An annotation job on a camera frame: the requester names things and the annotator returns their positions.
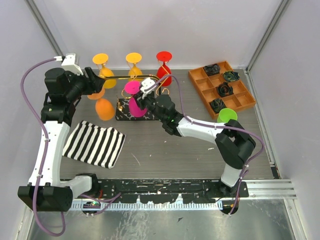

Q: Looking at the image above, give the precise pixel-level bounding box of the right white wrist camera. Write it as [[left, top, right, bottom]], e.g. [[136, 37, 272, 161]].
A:
[[139, 77, 156, 99]]

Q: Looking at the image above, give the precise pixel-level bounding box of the green plastic wine glass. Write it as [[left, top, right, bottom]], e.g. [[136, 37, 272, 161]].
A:
[[217, 108, 238, 123]]

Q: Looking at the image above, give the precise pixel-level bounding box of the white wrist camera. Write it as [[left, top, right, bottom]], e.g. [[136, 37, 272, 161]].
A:
[[53, 53, 84, 76], [139, 77, 156, 99]]

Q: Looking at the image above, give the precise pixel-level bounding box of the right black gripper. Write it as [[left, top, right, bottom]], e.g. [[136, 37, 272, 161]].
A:
[[131, 90, 166, 123]]

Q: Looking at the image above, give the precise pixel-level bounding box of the red plastic wine glass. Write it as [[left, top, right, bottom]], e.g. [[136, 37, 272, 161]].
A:
[[156, 51, 173, 87]]

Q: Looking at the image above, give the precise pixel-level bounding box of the pink plastic wine glass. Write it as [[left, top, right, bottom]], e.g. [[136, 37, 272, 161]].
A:
[[124, 81, 147, 118]]

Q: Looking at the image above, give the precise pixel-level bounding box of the dark rose top left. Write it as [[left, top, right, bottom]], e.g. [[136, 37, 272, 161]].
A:
[[203, 63, 221, 77]]

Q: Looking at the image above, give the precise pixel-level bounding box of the gold wine glass rack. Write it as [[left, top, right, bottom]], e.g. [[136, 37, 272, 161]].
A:
[[115, 75, 170, 121]]

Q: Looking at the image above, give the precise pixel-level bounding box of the orange plastic wine glass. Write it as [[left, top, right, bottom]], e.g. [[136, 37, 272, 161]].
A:
[[87, 87, 116, 121]]

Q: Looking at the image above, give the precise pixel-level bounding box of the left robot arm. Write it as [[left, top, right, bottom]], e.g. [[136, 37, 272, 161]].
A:
[[17, 67, 104, 212]]

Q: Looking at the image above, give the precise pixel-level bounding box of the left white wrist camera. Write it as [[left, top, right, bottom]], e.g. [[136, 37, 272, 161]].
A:
[[53, 53, 84, 76]]

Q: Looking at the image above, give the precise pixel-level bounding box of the black white striped cloth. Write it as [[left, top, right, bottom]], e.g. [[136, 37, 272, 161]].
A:
[[62, 120, 126, 169]]

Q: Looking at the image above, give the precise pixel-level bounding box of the orange compartment tray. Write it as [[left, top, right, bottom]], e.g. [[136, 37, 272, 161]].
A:
[[188, 61, 256, 119]]

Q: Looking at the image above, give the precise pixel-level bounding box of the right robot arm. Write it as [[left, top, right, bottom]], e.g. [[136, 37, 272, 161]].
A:
[[133, 92, 256, 197]]

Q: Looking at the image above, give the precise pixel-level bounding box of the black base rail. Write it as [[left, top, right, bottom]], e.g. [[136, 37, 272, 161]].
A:
[[97, 178, 238, 204]]

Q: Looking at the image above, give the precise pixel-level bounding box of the dark red rose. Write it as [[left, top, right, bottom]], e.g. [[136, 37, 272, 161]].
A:
[[217, 82, 234, 98]]

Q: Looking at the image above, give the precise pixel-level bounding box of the yellow plastic wine glass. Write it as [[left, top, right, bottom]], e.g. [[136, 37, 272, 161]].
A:
[[92, 53, 117, 89]]

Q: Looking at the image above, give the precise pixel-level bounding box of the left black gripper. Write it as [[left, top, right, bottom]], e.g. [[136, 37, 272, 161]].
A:
[[66, 66, 106, 102]]

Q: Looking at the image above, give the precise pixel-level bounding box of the dark green rose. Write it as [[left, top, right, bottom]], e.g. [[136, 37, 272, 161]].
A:
[[222, 71, 240, 83]]

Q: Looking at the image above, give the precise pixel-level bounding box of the dark rose bottom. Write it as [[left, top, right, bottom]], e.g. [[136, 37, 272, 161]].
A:
[[209, 98, 226, 114]]

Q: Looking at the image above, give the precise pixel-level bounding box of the white slotted cable duct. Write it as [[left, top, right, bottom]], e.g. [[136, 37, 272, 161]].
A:
[[69, 200, 223, 211]]

